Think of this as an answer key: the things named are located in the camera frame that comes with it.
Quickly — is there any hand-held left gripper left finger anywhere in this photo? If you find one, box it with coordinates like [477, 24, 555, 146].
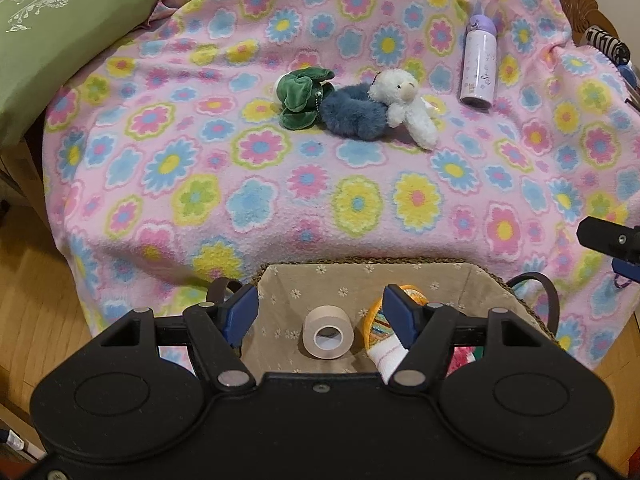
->
[90, 284, 260, 391]

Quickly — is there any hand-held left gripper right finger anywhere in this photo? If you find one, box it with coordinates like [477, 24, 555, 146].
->
[384, 285, 558, 390]

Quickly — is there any orange round patterned pouch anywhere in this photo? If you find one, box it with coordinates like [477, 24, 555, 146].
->
[361, 285, 431, 356]

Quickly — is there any pink white sock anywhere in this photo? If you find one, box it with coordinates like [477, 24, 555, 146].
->
[367, 340, 408, 383]

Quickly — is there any beige tape roll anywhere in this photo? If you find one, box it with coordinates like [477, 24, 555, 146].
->
[302, 306, 355, 360]

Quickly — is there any woven basket with cloth liner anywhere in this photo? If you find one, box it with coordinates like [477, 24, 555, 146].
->
[207, 258, 561, 376]

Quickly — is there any blue fluffy scrunchie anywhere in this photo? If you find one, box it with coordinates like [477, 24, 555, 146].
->
[320, 85, 390, 139]

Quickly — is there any green plush toy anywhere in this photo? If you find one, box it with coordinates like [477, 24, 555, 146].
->
[276, 67, 335, 131]

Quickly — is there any white plush bear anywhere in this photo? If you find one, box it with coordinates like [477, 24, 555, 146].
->
[368, 69, 438, 151]

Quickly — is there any pink floral fleece blanket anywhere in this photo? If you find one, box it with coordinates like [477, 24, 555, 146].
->
[42, 0, 640, 366]

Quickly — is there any zebra striped item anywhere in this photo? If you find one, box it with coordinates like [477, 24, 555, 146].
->
[582, 27, 630, 66]

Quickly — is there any white purple bottle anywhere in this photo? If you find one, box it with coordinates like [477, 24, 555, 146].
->
[459, 14, 497, 109]

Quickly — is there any brown wicker chair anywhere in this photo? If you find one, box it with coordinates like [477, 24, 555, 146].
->
[560, 0, 628, 66]

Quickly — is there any green cushion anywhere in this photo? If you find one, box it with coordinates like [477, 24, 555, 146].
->
[0, 0, 166, 148]

